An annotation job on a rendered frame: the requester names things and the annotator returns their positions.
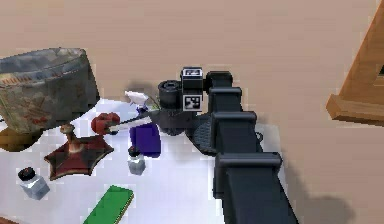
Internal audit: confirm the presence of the purple spray bottle white head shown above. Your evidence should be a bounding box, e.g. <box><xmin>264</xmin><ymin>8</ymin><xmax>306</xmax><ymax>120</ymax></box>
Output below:
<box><xmin>124</xmin><ymin>90</ymin><xmax>163</xmax><ymax>159</ymax></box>

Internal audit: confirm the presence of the glass shaker black cap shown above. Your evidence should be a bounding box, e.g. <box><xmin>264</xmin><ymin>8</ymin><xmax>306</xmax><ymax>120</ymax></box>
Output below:
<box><xmin>127</xmin><ymin>146</ymin><xmax>147</xmax><ymax>176</ymax></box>
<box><xmin>17</xmin><ymin>166</ymin><xmax>51</xmax><ymax>201</ymax></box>

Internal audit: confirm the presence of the brown round bowl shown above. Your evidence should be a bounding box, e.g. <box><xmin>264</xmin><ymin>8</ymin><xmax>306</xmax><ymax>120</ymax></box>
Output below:
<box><xmin>0</xmin><ymin>127</ymin><xmax>44</xmax><ymax>153</ymax></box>

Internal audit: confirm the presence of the red apple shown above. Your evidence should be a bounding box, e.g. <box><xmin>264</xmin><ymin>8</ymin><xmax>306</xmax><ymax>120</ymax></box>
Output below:
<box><xmin>90</xmin><ymin>112</ymin><xmax>121</xmax><ymax>136</ymax></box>

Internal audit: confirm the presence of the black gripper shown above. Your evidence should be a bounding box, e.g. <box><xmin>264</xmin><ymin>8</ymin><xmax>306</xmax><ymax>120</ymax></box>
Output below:
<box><xmin>107</xmin><ymin>79</ymin><xmax>202</xmax><ymax>137</ymax></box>

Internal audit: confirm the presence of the brown wooden shelf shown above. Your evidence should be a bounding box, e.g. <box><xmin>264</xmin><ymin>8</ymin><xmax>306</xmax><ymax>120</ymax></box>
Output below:
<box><xmin>325</xmin><ymin>0</ymin><xmax>384</xmax><ymax>128</ymax></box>

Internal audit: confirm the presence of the green book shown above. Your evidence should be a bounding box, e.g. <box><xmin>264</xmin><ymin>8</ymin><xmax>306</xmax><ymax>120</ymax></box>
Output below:
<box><xmin>82</xmin><ymin>184</ymin><xmax>135</xmax><ymax>224</ymax></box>

